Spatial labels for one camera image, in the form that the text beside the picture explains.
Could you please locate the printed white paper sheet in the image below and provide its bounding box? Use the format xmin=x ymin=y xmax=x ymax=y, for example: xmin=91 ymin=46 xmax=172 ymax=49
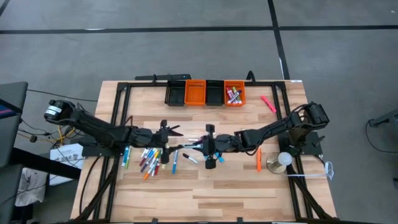
xmin=49 ymin=142 xmax=85 ymax=187

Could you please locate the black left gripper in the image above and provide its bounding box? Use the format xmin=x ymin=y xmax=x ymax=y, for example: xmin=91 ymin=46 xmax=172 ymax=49
xmin=152 ymin=119 xmax=184 ymax=165

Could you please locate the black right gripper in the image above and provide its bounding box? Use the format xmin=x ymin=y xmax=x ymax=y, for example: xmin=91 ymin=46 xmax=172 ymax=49
xmin=183 ymin=124 xmax=241 ymax=169

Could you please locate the black bar device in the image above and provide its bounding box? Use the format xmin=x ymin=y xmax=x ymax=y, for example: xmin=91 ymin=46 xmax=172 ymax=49
xmin=134 ymin=73 xmax=192 ymax=82

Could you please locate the yellow cable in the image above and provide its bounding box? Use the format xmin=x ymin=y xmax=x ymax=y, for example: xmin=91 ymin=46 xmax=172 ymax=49
xmin=17 ymin=123 xmax=77 ymax=146

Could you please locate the white plastic bag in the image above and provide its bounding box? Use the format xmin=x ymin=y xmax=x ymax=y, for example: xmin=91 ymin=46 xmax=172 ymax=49
xmin=14 ymin=167 xmax=49 ymax=208

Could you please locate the teal thin marker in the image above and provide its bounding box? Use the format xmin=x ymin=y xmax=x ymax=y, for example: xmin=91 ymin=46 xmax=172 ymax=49
xmin=146 ymin=148 xmax=156 ymax=166

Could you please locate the grey floor stand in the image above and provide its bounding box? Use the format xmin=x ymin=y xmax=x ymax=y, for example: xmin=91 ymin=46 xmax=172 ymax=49
xmin=368 ymin=108 xmax=398 ymax=128

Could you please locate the dark grey cart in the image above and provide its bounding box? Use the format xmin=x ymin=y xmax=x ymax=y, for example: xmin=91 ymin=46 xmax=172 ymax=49
xmin=0 ymin=81 xmax=29 ymax=169

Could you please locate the round metal base lamp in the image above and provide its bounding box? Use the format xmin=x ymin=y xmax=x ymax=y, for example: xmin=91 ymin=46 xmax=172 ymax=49
xmin=266 ymin=151 xmax=294 ymax=174

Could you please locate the orange thin marker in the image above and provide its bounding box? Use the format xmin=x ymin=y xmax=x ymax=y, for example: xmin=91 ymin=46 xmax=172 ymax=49
xmin=143 ymin=151 xmax=160 ymax=180

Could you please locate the orange plastic mesh basket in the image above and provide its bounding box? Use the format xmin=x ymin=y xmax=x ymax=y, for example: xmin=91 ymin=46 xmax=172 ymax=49
xmin=224 ymin=80 xmax=247 ymax=108
xmin=184 ymin=79 xmax=207 ymax=106

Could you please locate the pink highlighter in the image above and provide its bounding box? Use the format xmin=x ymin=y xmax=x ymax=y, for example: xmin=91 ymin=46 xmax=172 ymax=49
xmin=260 ymin=95 xmax=277 ymax=114

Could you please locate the black floor cable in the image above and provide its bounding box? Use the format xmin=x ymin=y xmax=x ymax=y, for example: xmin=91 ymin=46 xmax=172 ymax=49
xmin=27 ymin=89 xmax=99 ymax=103
xmin=364 ymin=119 xmax=398 ymax=154

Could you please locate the white cable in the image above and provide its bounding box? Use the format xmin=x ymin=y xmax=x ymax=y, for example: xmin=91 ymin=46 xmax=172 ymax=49
xmin=285 ymin=161 xmax=335 ymax=181

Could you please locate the black capped white marker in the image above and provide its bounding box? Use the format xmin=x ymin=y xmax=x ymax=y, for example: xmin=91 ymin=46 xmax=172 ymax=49
xmin=182 ymin=152 xmax=198 ymax=164

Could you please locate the black plastic mesh basket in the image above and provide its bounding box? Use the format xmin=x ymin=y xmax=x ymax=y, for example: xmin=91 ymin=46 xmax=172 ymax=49
xmin=205 ymin=80 xmax=226 ymax=106
xmin=164 ymin=80 xmax=187 ymax=107

